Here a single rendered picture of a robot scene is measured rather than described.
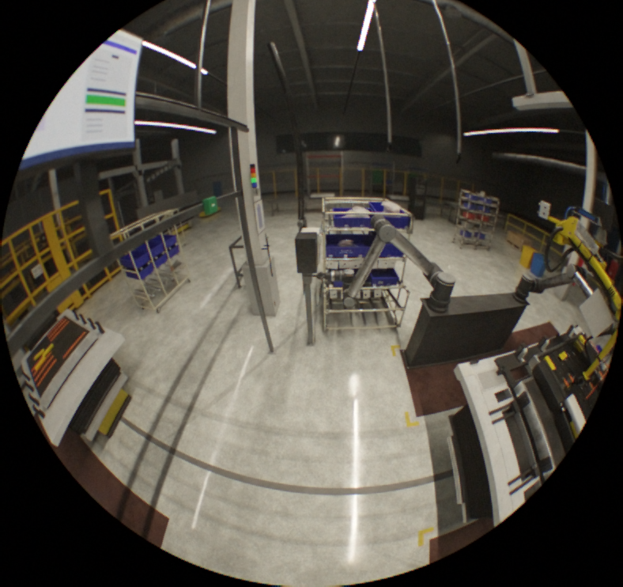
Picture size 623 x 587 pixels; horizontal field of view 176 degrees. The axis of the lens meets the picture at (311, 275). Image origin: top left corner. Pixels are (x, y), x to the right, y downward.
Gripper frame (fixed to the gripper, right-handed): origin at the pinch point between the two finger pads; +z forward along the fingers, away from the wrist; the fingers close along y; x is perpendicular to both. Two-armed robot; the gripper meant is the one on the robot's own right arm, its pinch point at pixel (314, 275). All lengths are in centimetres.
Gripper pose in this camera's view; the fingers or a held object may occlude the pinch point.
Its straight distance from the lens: 199.8
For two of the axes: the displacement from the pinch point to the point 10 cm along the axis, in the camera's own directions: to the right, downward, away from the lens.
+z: -9.9, -0.1, 1.0
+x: 0.4, 8.7, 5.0
